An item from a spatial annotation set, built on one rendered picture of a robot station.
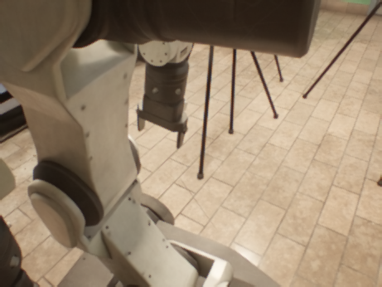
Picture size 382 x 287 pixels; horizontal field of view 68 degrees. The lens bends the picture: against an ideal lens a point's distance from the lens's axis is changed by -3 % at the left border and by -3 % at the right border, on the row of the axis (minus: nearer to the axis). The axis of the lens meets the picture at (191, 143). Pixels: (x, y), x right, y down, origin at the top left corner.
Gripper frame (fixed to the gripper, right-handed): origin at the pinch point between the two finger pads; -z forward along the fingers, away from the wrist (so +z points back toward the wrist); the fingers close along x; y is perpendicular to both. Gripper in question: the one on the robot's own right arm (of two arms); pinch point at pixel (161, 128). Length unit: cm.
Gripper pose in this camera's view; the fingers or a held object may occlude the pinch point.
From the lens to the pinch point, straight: 70.5
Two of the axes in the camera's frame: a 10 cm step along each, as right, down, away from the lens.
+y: -4.2, 5.8, -6.9
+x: -8.9, -3.9, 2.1
